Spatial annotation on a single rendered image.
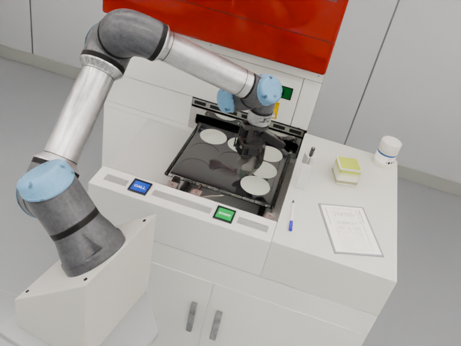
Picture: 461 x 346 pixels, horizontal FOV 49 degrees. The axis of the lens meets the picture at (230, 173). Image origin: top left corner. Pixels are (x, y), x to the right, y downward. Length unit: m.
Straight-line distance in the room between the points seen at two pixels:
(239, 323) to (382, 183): 0.66
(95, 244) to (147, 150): 0.83
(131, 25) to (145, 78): 0.79
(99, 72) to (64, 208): 0.38
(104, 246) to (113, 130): 1.12
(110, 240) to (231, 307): 0.61
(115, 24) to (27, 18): 2.88
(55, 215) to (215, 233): 0.51
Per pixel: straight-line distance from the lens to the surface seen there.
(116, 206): 1.53
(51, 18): 4.00
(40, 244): 2.70
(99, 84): 1.32
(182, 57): 1.27
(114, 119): 2.17
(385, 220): 1.65
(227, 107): 1.47
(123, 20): 1.26
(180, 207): 1.46
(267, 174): 1.77
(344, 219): 1.57
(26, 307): 1.28
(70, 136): 1.28
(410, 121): 3.55
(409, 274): 3.03
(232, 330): 1.72
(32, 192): 1.13
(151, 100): 2.05
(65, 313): 1.19
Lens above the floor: 1.92
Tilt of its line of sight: 36 degrees down
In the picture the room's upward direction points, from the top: 13 degrees clockwise
